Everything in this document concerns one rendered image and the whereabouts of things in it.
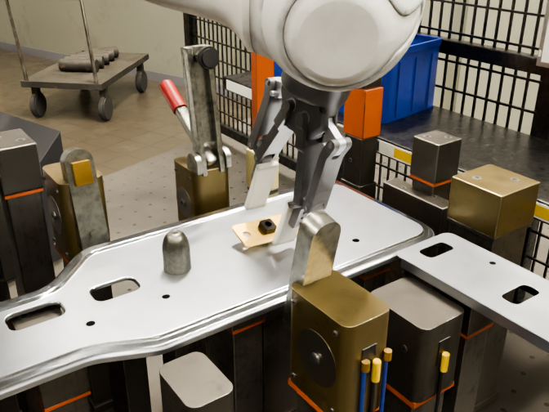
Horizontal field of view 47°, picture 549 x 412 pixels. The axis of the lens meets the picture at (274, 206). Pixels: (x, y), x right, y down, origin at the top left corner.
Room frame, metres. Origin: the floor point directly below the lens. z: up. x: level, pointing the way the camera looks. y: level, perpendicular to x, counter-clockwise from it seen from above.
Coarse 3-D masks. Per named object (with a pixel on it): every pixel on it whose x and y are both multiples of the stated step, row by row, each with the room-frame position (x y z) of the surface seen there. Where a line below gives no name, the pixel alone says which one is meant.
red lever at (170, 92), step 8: (168, 80) 0.92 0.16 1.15; (160, 88) 0.91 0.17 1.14; (168, 88) 0.91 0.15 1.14; (168, 96) 0.90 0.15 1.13; (176, 96) 0.90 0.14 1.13; (168, 104) 0.90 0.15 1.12; (176, 104) 0.88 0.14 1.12; (184, 104) 0.89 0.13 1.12; (176, 112) 0.88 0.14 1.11; (184, 112) 0.88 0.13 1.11; (184, 120) 0.87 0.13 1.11; (184, 128) 0.87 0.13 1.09; (208, 152) 0.83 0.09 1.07; (208, 160) 0.81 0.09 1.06; (216, 160) 0.83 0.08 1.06
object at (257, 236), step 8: (272, 216) 0.74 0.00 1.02; (280, 216) 0.74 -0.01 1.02; (240, 224) 0.71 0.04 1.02; (248, 224) 0.71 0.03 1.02; (256, 224) 0.71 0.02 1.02; (264, 224) 0.70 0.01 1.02; (272, 224) 0.71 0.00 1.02; (240, 232) 0.69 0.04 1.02; (248, 232) 0.70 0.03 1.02; (256, 232) 0.70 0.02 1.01; (264, 232) 0.70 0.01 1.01; (272, 232) 0.70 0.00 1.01; (240, 240) 0.68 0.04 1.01; (248, 240) 0.68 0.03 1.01; (256, 240) 0.68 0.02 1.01; (264, 240) 0.69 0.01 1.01; (272, 240) 0.69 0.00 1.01
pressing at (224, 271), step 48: (288, 192) 0.84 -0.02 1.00; (336, 192) 0.85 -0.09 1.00; (144, 240) 0.70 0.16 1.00; (192, 240) 0.70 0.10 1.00; (384, 240) 0.70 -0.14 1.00; (48, 288) 0.59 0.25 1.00; (96, 288) 0.60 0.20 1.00; (144, 288) 0.59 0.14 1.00; (192, 288) 0.59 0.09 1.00; (240, 288) 0.59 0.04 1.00; (0, 336) 0.51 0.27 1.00; (48, 336) 0.51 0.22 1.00; (96, 336) 0.51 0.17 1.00; (144, 336) 0.51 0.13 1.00; (192, 336) 0.51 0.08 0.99; (0, 384) 0.44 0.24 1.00
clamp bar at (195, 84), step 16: (192, 48) 0.84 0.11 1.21; (208, 48) 0.82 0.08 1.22; (192, 64) 0.82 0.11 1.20; (208, 64) 0.81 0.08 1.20; (192, 80) 0.82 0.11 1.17; (208, 80) 0.84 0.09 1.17; (192, 96) 0.82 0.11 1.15; (208, 96) 0.84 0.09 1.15; (192, 112) 0.82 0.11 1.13; (208, 112) 0.84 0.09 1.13; (192, 128) 0.82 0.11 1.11; (208, 128) 0.83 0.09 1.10; (192, 144) 0.83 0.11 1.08
